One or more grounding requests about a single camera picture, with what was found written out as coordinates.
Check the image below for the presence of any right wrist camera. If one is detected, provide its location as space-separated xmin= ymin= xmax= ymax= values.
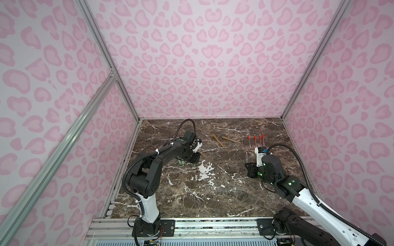
xmin=254 ymin=146 xmax=267 ymax=167

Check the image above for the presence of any brown pen long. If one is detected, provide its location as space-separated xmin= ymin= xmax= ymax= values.
xmin=212 ymin=134 xmax=225 ymax=148

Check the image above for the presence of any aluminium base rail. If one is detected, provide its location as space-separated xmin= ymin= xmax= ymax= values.
xmin=82 ymin=216 xmax=352 ymax=246

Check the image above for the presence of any brown pen short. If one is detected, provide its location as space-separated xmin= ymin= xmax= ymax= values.
xmin=222 ymin=136 xmax=241 ymax=144

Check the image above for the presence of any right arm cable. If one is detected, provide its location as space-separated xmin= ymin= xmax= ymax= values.
xmin=266 ymin=143 xmax=388 ymax=246

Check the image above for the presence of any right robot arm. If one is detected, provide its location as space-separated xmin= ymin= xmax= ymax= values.
xmin=245 ymin=154 xmax=387 ymax=246

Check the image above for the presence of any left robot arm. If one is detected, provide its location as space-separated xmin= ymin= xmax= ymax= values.
xmin=122 ymin=131 xmax=202 ymax=237

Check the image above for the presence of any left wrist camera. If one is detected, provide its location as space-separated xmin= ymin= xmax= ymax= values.
xmin=191 ymin=138 xmax=203 ymax=153

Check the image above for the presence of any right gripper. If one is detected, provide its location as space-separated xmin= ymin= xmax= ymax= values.
xmin=242 ymin=162 xmax=276 ymax=187

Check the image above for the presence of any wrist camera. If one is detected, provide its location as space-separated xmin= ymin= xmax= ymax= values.
xmin=191 ymin=138 xmax=203 ymax=153
xmin=254 ymin=146 xmax=267 ymax=167

